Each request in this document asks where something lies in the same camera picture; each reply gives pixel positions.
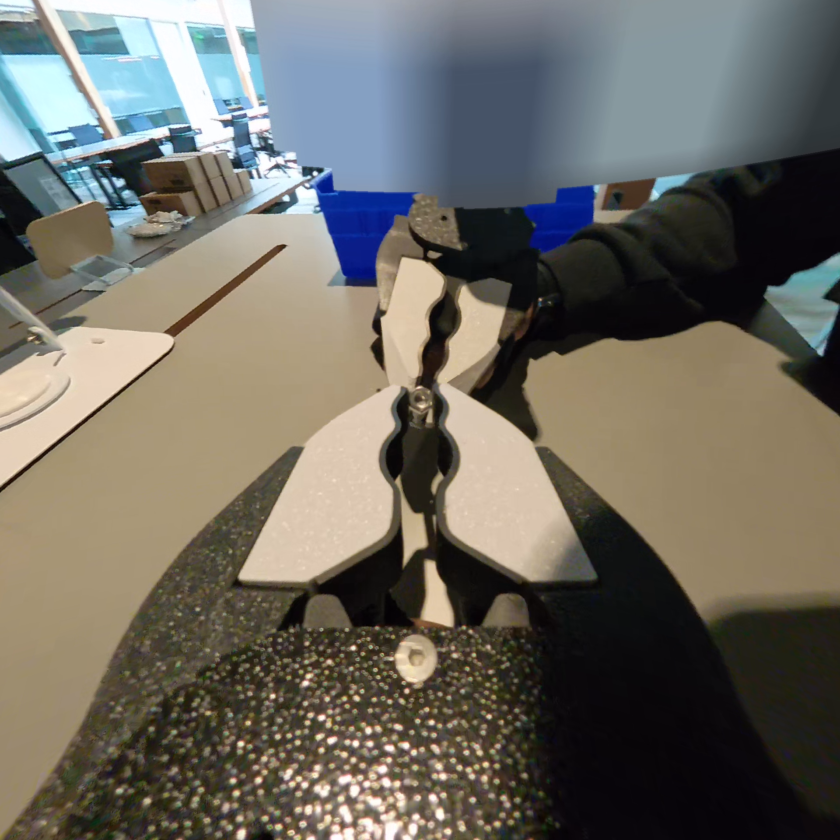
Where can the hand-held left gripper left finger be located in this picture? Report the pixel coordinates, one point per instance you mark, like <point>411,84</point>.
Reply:
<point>328,512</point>

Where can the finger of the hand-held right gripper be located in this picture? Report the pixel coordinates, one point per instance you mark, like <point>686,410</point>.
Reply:
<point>410,315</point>
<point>482,321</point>

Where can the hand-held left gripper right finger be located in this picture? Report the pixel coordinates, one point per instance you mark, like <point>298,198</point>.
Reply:
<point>512,512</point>

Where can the metal hex nut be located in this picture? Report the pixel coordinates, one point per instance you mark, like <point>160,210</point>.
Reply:
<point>418,397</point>

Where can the person's right forearm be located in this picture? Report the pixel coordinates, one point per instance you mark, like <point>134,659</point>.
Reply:
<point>656,275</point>

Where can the person's right hand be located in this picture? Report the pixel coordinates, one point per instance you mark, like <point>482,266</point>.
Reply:
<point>522,325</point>

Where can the blue plastic tote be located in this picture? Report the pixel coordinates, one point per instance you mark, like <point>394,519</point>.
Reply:
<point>358,229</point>

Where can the black office chair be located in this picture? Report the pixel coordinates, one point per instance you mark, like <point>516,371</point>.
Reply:
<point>244,141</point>
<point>182,141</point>

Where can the stack of cardboard boxes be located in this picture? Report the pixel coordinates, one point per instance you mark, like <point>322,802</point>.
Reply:
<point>190,180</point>

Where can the white base board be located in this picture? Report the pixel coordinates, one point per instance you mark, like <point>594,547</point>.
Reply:
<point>111,367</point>

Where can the crumpled white plastic wrap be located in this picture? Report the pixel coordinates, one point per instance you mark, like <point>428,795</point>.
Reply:
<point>157,224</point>

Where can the round clear disc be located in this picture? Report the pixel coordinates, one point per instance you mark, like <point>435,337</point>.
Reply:
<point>26,394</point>

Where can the clear acrylic stand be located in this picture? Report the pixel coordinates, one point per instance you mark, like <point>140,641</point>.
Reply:
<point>36,334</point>

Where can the beige board on stand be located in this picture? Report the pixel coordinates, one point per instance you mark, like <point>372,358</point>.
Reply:
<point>69,239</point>

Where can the black framed sign board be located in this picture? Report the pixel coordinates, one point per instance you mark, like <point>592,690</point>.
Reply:
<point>39,190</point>

